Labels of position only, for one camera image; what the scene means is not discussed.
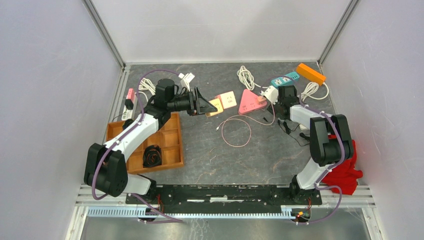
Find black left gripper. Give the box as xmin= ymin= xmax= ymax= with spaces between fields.
xmin=167 ymin=86 xmax=218 ymax=117

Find beige cube adapter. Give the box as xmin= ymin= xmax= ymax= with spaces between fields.
xmin=204 ymin=98 xmax=225 ymax=118

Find teal power strip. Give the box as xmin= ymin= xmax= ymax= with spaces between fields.
xmin=270 ymin=71 xmax=300 ymax=88

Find salmon usb charger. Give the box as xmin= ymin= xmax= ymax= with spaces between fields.
xmin=256 ymin=95 xmax=267 ymax=103

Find pink cube adapter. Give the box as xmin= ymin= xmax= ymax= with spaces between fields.
xmin=215 ymin=91 xmax=237 ymax=110

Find thin black adapter cord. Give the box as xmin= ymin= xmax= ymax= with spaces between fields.
xmin=263 ymin=115 xmax=312 ymax=147

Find orange power strip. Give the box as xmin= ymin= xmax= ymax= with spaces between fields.
xmin=295 ymin=63 xmax=326 ymax=86

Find white square plug adapter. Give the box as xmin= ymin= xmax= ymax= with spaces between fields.
xmin=299 ymin=124 xmax=308 ymax=130

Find pink triangular power strip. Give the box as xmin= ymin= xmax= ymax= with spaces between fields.
xmin=238 ymin=89 xmax=268 ymax=115

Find pink plug adapter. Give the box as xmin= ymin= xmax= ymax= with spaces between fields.
xmin=126 ymin=88 xmax=135 ymax=102

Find white power strip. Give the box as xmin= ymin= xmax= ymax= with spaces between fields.
xmin=121 ymin=96 xmax=137 ymax=121

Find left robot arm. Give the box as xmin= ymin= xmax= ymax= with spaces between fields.
xmin=83 ymin=78 xmax=218 ymax=204

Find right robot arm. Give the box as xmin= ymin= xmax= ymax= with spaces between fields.
xmin=273 ymin=85 xmax=354 ymax=204

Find orange wooden tray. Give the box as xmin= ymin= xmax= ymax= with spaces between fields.
xmin=105 ymin=112 xmax=184 ymax=175

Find dark rolled cloth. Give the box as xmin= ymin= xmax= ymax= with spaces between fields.
xmin=142 ymin=144 xmax=162 ymax=168

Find red cloth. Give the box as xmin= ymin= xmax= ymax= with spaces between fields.
xmin=322 ymin=140 xmax=363 ymax=195

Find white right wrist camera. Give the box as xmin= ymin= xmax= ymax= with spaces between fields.
xmin=260 ymin=85 xmax=279 ymax=105

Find white coiled cable top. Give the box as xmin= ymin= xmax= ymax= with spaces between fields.
xmin=299 ymin=81 xmax=330 ymax=104

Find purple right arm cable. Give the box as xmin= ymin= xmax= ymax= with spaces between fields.
xmin=269 ymin=75 xmax=347 ymax=225

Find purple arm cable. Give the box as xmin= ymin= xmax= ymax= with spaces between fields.
xmin=269 ymin=75 xmax=347 ymax=225
xmin=91 ymin=69 xmax=185 ymax=224

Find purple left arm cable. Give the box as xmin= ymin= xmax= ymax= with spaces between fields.
xmin=91 ymin=69 xmax=185 ymax=224

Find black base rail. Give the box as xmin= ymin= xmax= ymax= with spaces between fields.
xmin=142 ymin=184 xmax=323 ymax=215

